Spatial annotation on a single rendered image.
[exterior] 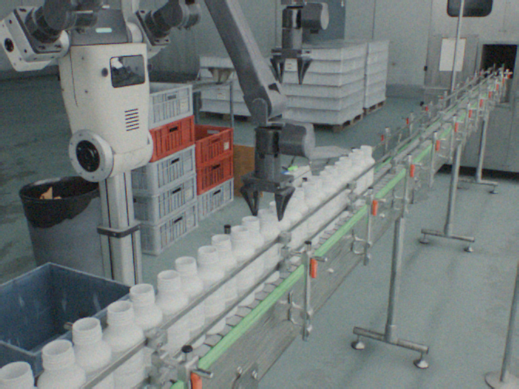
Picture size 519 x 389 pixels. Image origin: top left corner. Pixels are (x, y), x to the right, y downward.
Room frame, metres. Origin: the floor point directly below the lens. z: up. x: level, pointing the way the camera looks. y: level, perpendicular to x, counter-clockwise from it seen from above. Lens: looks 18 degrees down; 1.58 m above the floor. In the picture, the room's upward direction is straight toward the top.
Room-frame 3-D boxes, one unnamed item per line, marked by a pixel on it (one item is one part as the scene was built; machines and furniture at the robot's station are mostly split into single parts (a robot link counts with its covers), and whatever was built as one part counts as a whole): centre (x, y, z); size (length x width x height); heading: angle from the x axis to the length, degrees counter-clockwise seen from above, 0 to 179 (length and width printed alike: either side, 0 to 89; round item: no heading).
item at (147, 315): (0.77, 0.19, 1.08); 0.06 x 0.06 x 0.17
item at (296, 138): (1.12, -0.05, 1.36); 0.12 x 0.09 x 0.12; 62
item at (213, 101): (9.10, 0.24, 0.50); 1.23 x 1.05 x 1.00; 150
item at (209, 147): (4.44, 0.54, 0.55); 0.61 x 0.41 x 0.22; 155
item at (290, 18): (1.60, -0.09, 1.57); 0.07 x 0.06 x 0.07; 62
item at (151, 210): (3.77, 0.78, 0.33); 0.61 x 0.41 x 0.22; 158
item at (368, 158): (1.76, -0.35, 1.08); 0.06 x 0.06 x 0.17
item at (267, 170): (1.13, -0.02, 1.27); 0.10 x 0.07 x 0.07; 62
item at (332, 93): (8.36, -0.94, 0.59); 1.24 x 1.03 x 1.17; 154
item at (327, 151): (4.91, -0.52, 0.21); 0.61 x 0.47 x 0.41; 25
